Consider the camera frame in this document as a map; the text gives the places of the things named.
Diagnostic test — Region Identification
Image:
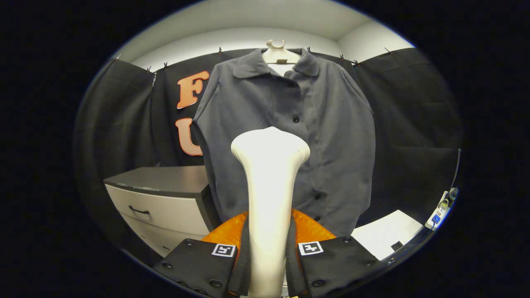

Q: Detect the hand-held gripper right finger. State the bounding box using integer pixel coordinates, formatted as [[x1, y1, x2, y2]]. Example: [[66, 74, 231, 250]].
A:
[[286, 207, 388, 298]]

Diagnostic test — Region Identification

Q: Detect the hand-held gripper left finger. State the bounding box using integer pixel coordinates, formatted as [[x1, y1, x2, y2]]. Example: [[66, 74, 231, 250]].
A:
[[152, 211, 252, 298]]

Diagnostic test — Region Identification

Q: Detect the white garment steamer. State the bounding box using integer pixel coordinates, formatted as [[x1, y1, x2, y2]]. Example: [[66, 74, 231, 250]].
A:
[[231, 126, 311, 298]]

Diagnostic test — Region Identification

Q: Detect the dark grey button shirt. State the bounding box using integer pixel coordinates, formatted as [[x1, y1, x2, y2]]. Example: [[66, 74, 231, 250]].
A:
[[190, 48, 376, 237]]

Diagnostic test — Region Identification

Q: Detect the cream clothes hanger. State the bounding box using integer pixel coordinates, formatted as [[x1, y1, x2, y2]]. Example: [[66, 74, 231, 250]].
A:
[[262, 39, 301, 65]]

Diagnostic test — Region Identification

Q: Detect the white table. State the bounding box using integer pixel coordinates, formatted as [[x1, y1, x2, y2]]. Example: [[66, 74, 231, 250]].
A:
[[351, 209, 425, 261]]

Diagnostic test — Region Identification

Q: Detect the grey drawer cabinet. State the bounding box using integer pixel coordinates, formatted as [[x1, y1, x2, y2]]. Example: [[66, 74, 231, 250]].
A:
[[103, 166, 222, 259]]

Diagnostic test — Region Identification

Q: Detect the black backdrop cloth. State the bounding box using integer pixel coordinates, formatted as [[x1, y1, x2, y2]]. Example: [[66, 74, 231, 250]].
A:
[[74, 48, 463, 253]]

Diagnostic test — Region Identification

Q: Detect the row of black clips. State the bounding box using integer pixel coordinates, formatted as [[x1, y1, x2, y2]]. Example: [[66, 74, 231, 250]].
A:
[[113, 46, 394, 74]]

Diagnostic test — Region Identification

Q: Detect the black hanging cable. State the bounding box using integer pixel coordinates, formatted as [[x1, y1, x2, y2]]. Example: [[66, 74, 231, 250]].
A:
[[449, 148, 462, 195]]

